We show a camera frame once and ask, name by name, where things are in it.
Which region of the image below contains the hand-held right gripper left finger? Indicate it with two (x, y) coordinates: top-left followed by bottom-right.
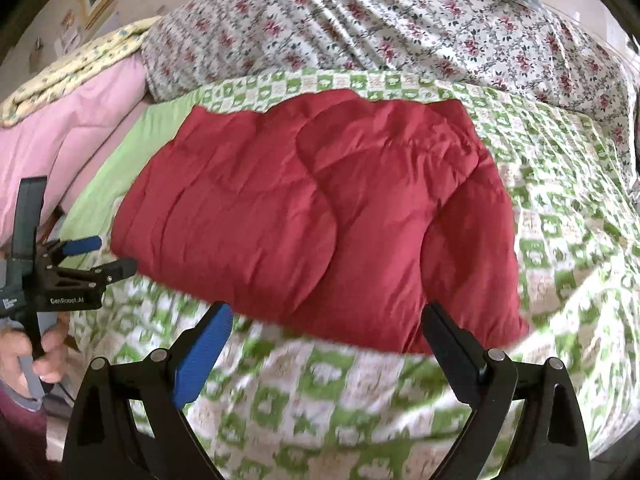
(60, 301), (235, 480)

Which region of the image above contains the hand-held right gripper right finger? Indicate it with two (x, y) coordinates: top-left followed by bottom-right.
(422, 301), (592, 480)

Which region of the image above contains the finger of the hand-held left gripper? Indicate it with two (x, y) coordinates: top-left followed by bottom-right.
(92, 257), (138, 286)
(47, 236), (103, 261)

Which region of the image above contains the red padded jacket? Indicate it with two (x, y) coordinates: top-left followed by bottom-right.
(109, 89), (531, 356)

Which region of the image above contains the person's left forearm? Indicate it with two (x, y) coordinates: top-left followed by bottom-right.
(0, 379), (58, 480)

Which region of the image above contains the person's left hand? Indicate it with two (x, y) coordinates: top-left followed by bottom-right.
(0, 312), (71, 403)

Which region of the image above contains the green checked quilt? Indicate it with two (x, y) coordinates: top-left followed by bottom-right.
(60, 69), (640, 480)

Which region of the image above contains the pink blanket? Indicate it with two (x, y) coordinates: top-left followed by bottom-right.
(0, 55), (151, 248)

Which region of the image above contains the yellow floral cloth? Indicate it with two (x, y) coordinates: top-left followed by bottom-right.
(0, 16), (163, 128)

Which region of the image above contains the pinned paper note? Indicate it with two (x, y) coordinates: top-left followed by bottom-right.
(57, 26), (82, 57)

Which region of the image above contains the rose floral duvet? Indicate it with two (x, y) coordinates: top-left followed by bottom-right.
(142, 0), (638, 186)

